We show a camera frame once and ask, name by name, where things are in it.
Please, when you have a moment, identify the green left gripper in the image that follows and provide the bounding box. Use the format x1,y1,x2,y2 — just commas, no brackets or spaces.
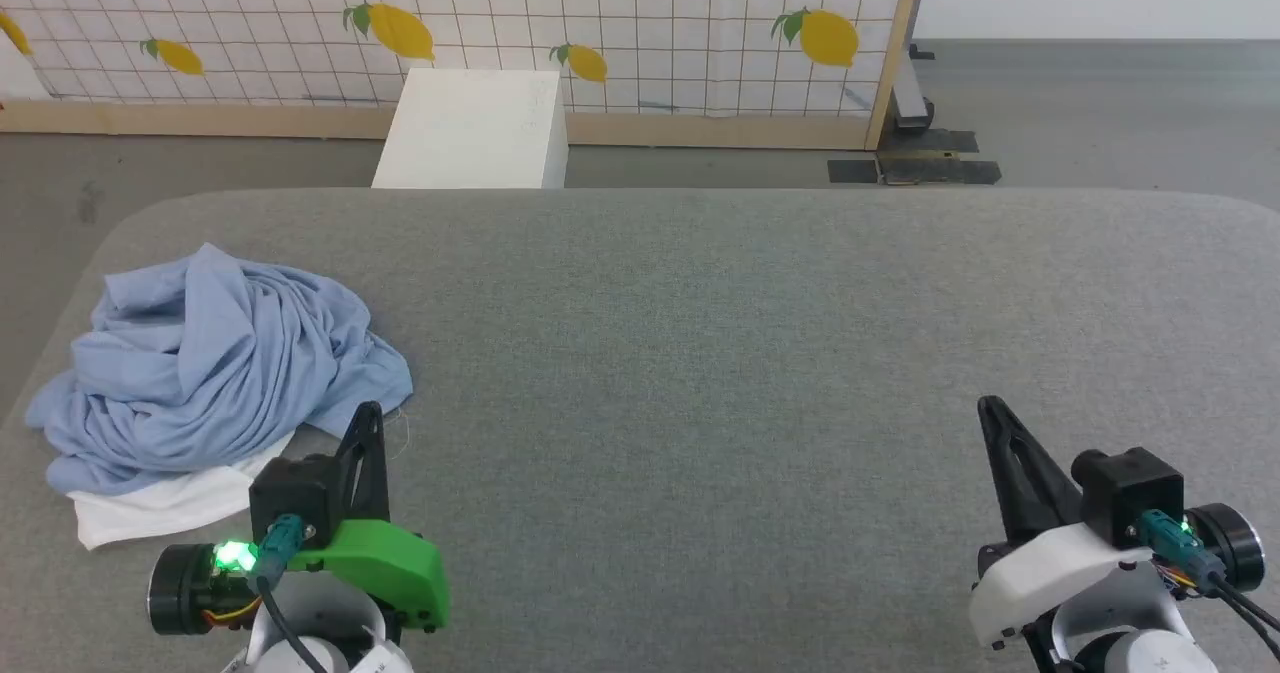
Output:
288,402,452,633

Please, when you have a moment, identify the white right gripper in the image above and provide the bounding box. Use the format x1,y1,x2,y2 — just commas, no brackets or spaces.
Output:
967,396,1153,651

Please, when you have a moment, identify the light blue white-collared polo shirt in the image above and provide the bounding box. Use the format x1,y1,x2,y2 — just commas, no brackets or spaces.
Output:
24,242,415,552

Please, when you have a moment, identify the long black floor tape patch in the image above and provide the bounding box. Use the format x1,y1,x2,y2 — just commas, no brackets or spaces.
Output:
880,157,1003,187

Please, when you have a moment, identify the black floor tape strip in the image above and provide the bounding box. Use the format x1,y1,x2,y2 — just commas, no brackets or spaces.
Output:
903,129,981,155

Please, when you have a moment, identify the white rectangular box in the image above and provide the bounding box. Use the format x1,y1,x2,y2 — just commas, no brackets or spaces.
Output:
370,67,570,192

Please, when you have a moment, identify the grey metal stand leg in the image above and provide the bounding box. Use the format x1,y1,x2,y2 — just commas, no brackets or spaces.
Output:
892,41,938,134

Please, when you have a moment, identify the black left arm cable teal plug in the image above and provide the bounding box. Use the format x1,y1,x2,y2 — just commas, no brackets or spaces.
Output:
252,514,333,673

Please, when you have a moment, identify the black arm cable teal plug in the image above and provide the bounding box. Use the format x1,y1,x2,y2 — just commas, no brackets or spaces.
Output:
1138,510,1280,659
252,514,333,673

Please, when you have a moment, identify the black right arm cable teal plug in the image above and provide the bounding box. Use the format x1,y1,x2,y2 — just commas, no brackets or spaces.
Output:
1138,510,1280,659

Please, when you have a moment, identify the lemon print partition wooden frame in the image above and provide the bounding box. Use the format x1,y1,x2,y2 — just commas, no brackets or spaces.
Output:
0,0,933,152

